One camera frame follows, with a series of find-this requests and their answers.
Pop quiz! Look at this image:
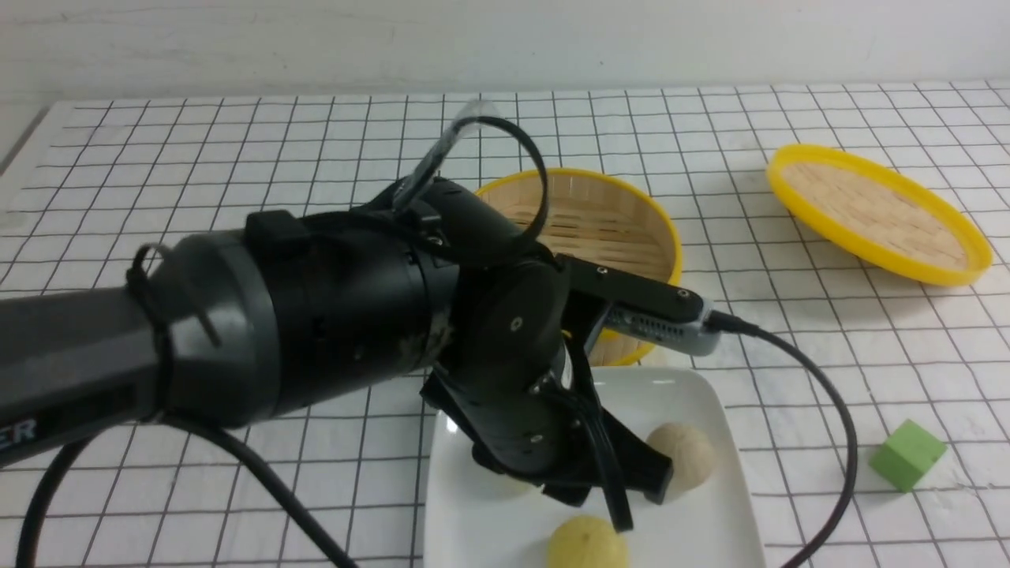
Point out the yellow rimmed bamboo steamer basket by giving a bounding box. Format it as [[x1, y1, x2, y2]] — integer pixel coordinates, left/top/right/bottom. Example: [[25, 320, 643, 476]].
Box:
[[476, 168, 683, 366]]

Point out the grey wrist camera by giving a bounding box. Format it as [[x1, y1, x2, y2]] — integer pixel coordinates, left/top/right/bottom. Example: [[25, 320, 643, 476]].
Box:
[[604, 299, 722, 357]]

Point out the yellow rimmed bamboo steamer lid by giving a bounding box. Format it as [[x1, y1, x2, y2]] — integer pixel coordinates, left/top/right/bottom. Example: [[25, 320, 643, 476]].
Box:
[[767, 144, 994, 287]]

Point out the green foam cube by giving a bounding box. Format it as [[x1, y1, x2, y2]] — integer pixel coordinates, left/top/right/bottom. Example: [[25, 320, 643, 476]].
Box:
[[869, 420, 948, 493]]

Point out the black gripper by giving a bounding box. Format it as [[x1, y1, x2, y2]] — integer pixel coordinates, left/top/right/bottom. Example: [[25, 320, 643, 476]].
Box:
[[395, 177, 674, 507]]

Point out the beige steamed bun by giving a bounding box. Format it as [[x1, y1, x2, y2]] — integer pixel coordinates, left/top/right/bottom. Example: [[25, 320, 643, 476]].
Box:
[[646, 423, 716, 503]]

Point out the yellow steamed bun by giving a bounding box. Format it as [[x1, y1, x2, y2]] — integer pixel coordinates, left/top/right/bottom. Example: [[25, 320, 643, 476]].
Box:
[[546, 515, 629, 567]]

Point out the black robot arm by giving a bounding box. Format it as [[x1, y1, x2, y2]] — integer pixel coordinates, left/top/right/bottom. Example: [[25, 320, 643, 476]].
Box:
[[1, 177, 702, 506]]

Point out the white square plate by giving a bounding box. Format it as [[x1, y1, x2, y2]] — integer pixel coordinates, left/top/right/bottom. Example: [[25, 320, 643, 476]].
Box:
[[425, 366, 765, 567]]

